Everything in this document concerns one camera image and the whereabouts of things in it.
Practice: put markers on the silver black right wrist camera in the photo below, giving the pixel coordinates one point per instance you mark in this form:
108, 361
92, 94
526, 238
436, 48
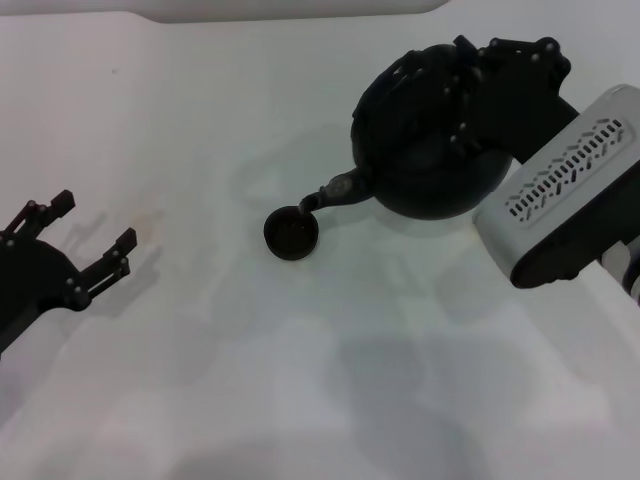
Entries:
565, 190

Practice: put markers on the small dark round teacup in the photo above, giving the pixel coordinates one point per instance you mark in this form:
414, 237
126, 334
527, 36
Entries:
291, 235

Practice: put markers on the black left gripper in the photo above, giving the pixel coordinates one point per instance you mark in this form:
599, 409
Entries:
35, 280

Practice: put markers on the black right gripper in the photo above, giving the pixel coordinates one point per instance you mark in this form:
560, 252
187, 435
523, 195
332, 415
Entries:
520, 105

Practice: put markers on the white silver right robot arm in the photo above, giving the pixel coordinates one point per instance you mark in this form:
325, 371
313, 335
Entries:
627, 270

